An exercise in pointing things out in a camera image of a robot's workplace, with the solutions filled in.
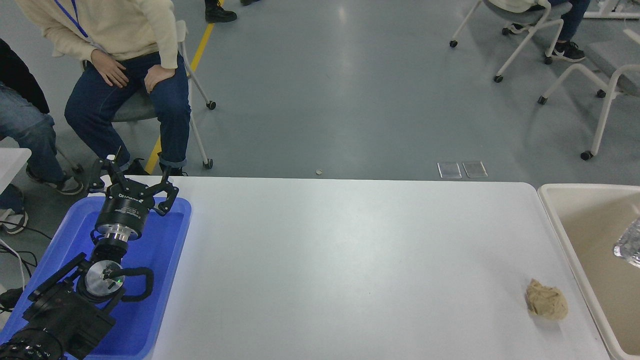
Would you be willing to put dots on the large pale bin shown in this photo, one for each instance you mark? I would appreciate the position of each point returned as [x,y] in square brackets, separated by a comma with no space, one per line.
[590,240]

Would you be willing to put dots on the silver foil tray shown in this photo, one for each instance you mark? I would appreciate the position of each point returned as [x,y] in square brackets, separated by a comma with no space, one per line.
[631,245]

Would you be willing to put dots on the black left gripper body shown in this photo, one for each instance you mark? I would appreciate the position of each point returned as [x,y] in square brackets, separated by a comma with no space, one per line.
[122,210]

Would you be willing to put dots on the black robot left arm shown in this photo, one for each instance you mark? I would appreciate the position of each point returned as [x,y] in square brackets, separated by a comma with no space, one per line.
[65,315]

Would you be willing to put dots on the person's left hand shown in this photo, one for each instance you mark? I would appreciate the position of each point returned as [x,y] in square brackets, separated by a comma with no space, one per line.
[156,78]

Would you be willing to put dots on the small black object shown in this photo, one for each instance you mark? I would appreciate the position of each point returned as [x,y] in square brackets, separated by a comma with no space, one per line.
[10,299]

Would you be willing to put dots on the blue plastic tray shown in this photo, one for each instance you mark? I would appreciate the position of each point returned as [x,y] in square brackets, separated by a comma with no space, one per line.
[160,260]

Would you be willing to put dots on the person's right hand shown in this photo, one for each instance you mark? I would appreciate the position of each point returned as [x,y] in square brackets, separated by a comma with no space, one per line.
[110,71]

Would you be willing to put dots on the person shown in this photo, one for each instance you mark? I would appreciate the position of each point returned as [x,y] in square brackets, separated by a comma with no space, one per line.
[125,25]
[20,130]
[572,20]
[220,14]

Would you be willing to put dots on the crumpled tan paper ball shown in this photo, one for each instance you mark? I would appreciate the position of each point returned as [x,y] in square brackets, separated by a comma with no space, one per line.
[547,301]

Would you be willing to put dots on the clear floor plate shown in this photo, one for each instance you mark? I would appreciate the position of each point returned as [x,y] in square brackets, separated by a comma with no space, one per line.
[474,169]
[448,170]

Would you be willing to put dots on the white side table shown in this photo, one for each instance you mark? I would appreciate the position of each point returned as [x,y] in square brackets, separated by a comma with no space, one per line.
[12,165]

